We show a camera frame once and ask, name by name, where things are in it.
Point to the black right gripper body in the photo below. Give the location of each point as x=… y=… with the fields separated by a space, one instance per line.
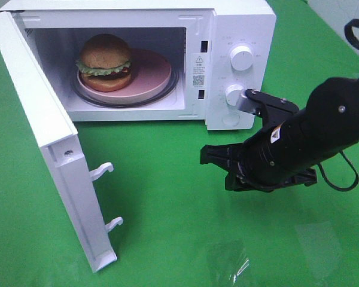
x=277 y=160

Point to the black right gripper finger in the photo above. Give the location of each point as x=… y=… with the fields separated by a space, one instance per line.
x=234 y=183
x=227 y=157

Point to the round microwave door button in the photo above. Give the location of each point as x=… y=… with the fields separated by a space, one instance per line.
x=231 y=119

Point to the white microwave knob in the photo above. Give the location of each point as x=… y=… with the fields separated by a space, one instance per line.
x=232 y=94
x=241 y=58

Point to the pink plate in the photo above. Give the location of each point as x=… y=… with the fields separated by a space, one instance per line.
x=150 y=75

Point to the burger with lettuce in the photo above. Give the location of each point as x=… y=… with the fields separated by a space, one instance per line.
x=105 y=63

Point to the white microwave door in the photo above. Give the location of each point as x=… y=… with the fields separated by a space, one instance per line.
x=59 y=144

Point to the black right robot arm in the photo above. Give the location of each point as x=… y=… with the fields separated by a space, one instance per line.
x=329 y=122

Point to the white microwave oven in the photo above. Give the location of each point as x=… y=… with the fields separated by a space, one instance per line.
x=196 y=37

